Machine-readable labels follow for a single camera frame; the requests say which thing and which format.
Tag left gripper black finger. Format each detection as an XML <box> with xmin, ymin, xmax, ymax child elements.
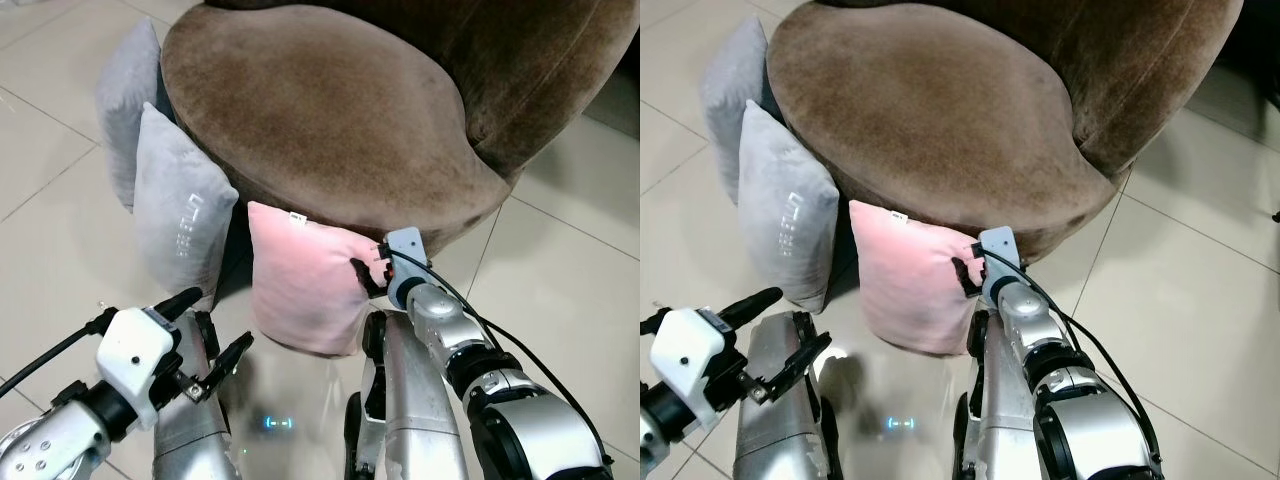
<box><xmin>717</xmin><ymin>287</ymin><xmax>784</xmax><ymax>327</ymax></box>
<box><xmin>150</xmin><ymin>288</ymin><xmax>204</xmax><ymax>321</ymax></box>
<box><xmin>755</xmin><ymin>333</ymin><xmax>833</xmax><ymax>404</ymax></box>
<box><xmin>195</xmin><ymin>333</ymin><xmax>254</xmax><ymax>401</ymax></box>

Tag pink pillow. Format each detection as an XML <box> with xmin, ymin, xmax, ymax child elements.
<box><xmin>246</xmin><ymin>201</ymin><xmax>387</xmax><ymax>359</ymax></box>
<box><xmin>848</xmin><ymin>199</ymin><xmax>987</xmax><ymax>358</ymax></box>

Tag grey pillow with white print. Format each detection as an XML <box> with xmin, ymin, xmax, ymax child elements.
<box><xmin>132</xmin><ymin>102</ymin><xmax>241</xmax><ymax>312</ymax></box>
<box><xmin>738</xmin><ymin>100</ymin><xmax>841</xmax><ymax>315</ymax></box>

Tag brown velvet round sofa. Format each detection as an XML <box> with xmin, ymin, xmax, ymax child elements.
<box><xmin>160</xmin><ymin>0</ymin><xmax>641</xmax><ymax>269</ymax></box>
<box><xmin>765</xmin><ymin>0</ymin><xmax>1246</xmax><ymax>267</ymax></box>

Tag plain grey pillow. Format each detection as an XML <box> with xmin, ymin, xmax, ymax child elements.
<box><xmin>95</xmin><ymin>17</ymin><xmax>179</xmax><ymax>213</ymax></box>
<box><xmin>699</xmin><ymin>17</ymin><xmax>777</xmax><ymax>206</ymax></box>

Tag silver right robot leg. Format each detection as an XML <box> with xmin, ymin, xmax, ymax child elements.
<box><xmin>955</xmin><ymin>310</ymin><xmax>1048</xmax><ymax>480</ymax></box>
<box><xmin>345</xmin><ymin>310</ymin><xmax>471</xmax><ymax>480</ymax></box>

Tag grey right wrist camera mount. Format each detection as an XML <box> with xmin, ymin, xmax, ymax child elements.
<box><xmin>383</xmin><ymin>227</ymin><xmax>433</xmax><ymax>304</ymax></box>
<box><xmin>977</xmin><ymin>226</ymin><xmax>1030</xmax><ymax>301</ymax></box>

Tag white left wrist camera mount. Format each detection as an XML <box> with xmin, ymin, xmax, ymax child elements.
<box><xmin>97</xmin><ymin>308</ymin><xmax>187</xmax><ymax>431</ymax></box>
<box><xmin>662</xmin><ymin>308</ymin><xmax>743</xmax><ymax>421</ymax></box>

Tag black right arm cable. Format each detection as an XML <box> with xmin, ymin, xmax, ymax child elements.
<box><xmin>383</xmin><ymin>243</ymin><xmax>613</xmax><ymax>471</ymax></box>
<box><xmin>975</xmin><ymin>243</ymin><xmax>1163</xmax><ymax>471</ymax></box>

